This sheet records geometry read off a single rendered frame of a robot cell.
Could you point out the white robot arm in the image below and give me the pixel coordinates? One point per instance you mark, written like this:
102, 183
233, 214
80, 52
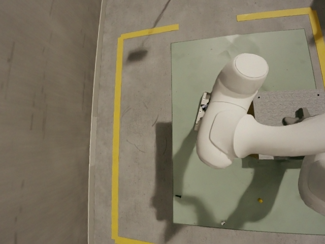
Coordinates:
227, 132

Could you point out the white three-compartment bin rack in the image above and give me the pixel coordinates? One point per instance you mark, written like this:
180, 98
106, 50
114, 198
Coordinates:
205, 100

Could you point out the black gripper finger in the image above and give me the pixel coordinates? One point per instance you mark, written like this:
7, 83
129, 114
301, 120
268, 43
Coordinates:
204, 107

